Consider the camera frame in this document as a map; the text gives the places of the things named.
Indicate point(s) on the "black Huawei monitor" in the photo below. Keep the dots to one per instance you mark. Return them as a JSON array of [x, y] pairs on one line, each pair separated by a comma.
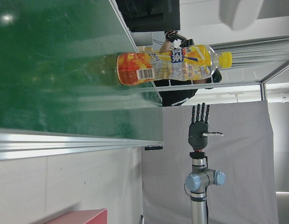
[[167, 14]]

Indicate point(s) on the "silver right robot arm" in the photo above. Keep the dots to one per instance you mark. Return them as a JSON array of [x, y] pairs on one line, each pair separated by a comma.
[[198, 205]]

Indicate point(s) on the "white and grey right robot hand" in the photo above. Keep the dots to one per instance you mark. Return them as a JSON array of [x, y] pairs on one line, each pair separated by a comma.
[[198, 135]]

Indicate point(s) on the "green conveyor belt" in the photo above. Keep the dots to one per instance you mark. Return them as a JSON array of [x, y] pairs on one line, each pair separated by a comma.
[[53, 70]]

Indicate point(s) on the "yellow capped iced tea bottle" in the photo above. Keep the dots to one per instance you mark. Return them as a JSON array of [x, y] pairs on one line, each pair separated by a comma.
[[158, 67]]

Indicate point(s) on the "white and grey left robot hand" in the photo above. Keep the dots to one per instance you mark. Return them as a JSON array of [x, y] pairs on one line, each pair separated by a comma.
[[240, 14]]

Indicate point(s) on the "aluminium cell frame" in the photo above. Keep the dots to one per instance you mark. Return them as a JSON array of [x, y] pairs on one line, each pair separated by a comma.
[[263, 91]]

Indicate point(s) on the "person in black shirt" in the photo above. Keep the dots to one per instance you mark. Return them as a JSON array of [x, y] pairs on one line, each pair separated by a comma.
[[177, 93]]

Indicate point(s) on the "pink plastic basket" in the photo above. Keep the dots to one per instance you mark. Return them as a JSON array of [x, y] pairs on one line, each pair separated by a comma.
[[88, 217]]

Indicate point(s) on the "white cloth backdrop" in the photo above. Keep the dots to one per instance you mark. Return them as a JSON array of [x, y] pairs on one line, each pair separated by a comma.
[[240, 163]]

